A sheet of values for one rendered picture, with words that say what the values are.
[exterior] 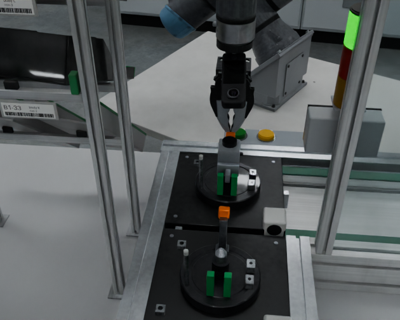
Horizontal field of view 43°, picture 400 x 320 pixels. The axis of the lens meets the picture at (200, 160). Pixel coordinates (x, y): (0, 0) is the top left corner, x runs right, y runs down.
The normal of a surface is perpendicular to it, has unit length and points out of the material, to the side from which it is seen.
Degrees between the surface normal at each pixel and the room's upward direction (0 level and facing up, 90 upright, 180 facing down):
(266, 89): 90
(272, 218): 0
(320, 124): 90
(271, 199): 0
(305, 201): 0
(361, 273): 90
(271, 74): 90
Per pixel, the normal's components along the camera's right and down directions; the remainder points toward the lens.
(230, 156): -0.09, 0.60
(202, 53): 0.00, -0.79
